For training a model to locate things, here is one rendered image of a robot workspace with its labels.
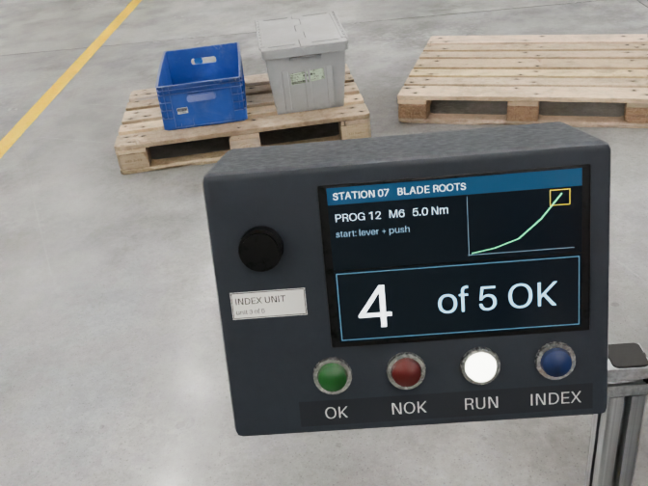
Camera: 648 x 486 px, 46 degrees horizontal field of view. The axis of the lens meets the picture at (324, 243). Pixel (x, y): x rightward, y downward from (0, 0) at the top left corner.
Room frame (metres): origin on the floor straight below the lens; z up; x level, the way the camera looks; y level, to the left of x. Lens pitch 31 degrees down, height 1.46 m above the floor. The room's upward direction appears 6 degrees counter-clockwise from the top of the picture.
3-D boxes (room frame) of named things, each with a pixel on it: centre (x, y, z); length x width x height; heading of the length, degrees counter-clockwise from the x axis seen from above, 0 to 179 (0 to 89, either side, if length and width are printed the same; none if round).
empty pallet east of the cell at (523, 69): (3.82, -1.17, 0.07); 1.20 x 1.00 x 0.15; 70
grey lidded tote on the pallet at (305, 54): (3.73, 0.01, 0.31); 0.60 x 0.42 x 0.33; 3
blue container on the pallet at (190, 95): (3.70, 0.51, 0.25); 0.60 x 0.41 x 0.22; 4
